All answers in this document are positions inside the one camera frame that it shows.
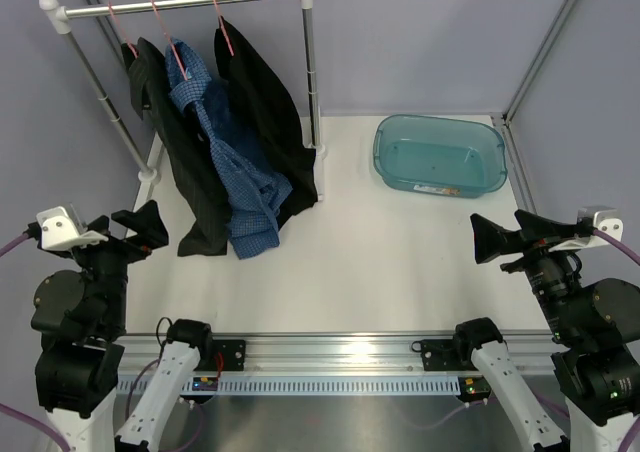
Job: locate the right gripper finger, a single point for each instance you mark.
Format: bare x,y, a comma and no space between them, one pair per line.
537,229
492,240

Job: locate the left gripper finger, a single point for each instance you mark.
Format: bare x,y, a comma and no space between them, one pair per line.
135,221
140,247

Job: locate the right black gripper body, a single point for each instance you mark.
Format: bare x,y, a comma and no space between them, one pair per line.
552,275

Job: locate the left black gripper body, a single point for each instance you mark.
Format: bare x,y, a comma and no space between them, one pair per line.
106,264

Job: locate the blue checked shirt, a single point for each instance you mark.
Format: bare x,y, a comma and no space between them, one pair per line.
256,192

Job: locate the plain black shirt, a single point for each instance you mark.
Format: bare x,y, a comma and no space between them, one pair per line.
261,101

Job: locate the pink hanger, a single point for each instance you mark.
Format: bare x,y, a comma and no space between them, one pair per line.
222,27
122,33
169,40

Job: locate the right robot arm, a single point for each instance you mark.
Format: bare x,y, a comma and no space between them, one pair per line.
591,325

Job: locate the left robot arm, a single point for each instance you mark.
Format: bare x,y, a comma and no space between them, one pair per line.
80,316

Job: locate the black pinstriped shirt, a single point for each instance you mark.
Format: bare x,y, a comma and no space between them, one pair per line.
188,150

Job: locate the teal plastic tub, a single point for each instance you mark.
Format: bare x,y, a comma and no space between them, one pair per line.
439,156

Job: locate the silver clothes rack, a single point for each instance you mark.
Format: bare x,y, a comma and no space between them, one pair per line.
60,17

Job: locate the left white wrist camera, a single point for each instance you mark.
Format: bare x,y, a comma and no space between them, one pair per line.
62,230

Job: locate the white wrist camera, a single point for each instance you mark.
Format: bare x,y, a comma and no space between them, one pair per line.
604,219
62,230

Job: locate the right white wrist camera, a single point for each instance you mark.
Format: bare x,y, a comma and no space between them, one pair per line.
604,219

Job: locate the aluminium frame post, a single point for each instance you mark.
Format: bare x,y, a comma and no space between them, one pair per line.
541,55

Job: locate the aluminium mounting rail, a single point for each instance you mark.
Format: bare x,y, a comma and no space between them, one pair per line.
359,354

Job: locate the white slotted cable duct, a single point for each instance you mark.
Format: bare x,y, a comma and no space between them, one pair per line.
238,385

